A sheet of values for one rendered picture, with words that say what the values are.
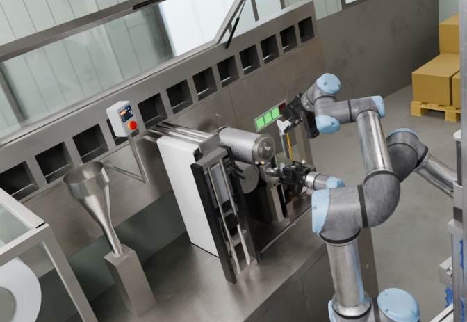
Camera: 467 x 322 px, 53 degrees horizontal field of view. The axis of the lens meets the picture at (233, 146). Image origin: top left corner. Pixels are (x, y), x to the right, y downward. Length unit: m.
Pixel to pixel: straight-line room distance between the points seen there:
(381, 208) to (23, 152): 1.21
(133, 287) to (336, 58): 3.50
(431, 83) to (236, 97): 2.79
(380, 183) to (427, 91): 3.57
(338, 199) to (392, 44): 4.21
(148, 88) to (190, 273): 0.79
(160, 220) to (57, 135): 0.64
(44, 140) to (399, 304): 1.31
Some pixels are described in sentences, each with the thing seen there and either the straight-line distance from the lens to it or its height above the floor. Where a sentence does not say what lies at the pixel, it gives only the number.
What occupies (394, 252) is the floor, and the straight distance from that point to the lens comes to 3.30.
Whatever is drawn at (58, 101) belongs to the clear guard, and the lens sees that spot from 1.77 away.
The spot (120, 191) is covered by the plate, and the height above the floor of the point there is 1.27.
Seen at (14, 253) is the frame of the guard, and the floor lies 1.58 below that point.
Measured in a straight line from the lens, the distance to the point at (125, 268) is 1.81.
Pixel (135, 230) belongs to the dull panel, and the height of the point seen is 1.07.
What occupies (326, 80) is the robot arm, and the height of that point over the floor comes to 1.62.
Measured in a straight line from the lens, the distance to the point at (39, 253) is 1.31.
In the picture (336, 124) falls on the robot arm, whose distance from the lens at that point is 1.55.
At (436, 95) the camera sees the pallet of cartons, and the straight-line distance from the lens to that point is 4.81.
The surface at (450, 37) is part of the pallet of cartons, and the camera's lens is 5.21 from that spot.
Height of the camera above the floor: 2.18
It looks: 26 degrees down
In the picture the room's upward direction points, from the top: 15 degrees counter-clockwise
